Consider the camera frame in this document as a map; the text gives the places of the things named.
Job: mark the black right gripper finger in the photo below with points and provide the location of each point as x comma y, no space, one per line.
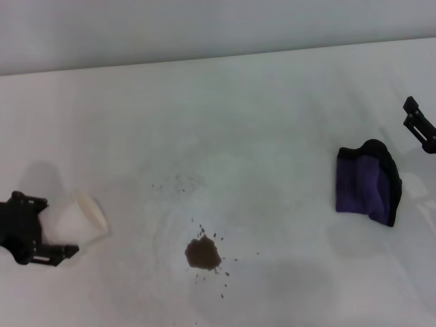
422,124

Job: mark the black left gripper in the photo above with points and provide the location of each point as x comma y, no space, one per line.
20,231

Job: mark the white paper cup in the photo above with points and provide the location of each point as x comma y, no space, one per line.
76,221

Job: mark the purple rag with black edge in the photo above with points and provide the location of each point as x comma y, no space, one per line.
361,185

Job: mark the dark brown liquid stain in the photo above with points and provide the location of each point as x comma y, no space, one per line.
202,253

